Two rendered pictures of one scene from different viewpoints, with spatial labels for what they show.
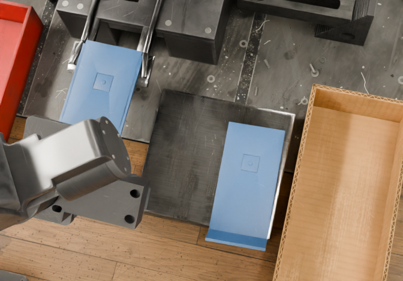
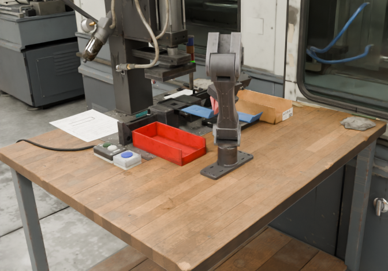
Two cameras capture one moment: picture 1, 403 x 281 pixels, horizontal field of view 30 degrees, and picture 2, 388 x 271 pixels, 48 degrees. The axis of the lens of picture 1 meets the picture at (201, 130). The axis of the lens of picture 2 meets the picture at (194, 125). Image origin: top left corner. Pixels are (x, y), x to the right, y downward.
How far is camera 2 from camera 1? 1.60 m
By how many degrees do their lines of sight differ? 63
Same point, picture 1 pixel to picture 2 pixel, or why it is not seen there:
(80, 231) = not seen: hidden behind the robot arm
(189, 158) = not seen: hidden behind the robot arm
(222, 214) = (246, 119)
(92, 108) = (202, 111)
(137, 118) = (204, 129)
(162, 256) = (250, 134)
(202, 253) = (254, 129)
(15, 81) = (174, 133)
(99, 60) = (189, 108)
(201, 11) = (191, 98)
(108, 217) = (246, 78)
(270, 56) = not seen: hidden behind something
